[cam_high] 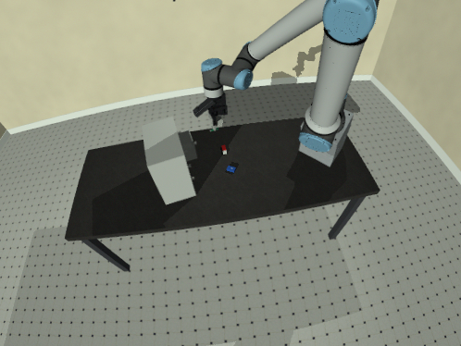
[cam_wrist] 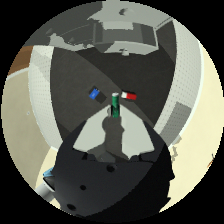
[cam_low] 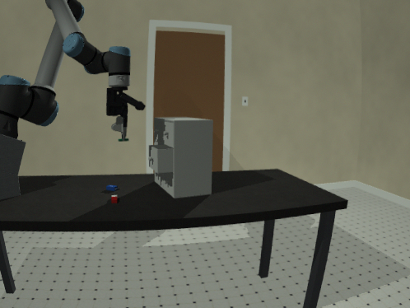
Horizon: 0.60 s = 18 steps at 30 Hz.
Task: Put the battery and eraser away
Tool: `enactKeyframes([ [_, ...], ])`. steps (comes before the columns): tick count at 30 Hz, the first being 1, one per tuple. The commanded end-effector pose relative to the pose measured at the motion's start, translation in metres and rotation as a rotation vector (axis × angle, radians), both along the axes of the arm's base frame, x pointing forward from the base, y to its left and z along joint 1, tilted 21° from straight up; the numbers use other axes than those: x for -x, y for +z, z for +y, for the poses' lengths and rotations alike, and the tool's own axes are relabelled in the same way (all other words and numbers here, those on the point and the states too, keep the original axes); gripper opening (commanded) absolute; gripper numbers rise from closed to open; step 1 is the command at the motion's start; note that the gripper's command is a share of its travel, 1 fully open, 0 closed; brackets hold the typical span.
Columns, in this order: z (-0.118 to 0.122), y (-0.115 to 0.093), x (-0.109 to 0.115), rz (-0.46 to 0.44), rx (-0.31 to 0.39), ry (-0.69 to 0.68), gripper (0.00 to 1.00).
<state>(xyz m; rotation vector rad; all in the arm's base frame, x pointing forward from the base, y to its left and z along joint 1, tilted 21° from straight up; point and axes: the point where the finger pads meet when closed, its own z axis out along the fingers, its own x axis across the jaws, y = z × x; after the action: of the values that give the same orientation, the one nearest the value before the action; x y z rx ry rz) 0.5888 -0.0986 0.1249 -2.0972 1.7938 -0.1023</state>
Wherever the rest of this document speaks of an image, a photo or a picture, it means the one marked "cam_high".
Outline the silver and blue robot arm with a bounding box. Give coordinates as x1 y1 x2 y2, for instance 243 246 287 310
201 0 380 152

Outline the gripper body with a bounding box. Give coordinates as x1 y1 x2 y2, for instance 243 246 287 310
207 93 228 117

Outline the grey chest of drawers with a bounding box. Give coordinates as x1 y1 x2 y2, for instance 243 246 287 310
142 117 196 204

